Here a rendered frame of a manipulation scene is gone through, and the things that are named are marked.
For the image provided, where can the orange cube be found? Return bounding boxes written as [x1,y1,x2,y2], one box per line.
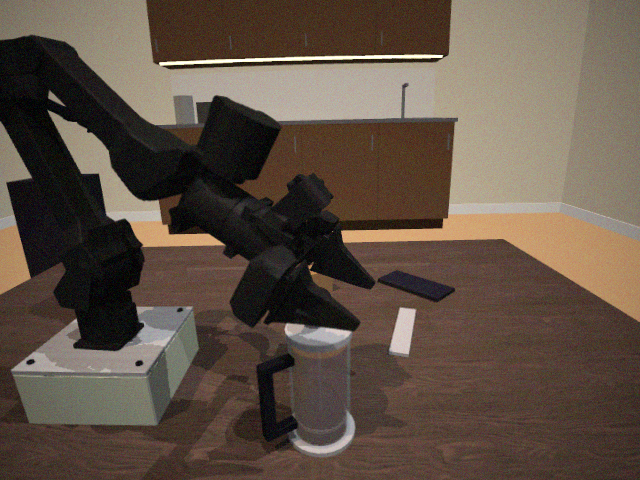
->
[310,271,333,293]

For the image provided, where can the white flat bar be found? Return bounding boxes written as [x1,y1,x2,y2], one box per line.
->
[388,308,416,358]

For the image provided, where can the glass french press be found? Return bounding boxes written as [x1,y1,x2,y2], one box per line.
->
[257,324,355,457]

